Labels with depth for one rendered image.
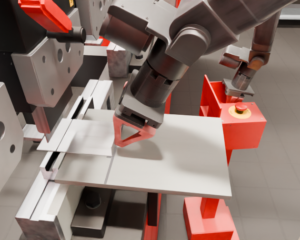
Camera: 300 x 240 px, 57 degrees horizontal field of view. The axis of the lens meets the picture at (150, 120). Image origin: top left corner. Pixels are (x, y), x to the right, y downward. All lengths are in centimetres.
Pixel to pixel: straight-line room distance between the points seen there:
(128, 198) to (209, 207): 84
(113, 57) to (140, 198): 48
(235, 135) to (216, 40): 66
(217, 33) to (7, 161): 24
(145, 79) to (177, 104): 190
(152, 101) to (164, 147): 10
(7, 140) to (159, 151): 26
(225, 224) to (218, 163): 100
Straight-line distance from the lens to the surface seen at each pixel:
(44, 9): 26
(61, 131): 52
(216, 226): 143
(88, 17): 49
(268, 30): 84
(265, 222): 166
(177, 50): 31
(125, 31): 36
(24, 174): 190
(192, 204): 148
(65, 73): 38
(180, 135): 50
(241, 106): 93
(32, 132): 53
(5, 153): 28
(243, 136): 96
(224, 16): 29
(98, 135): 50
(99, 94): 66
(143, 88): 39
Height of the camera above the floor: 133
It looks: 39 degrees down
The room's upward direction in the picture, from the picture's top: straight up
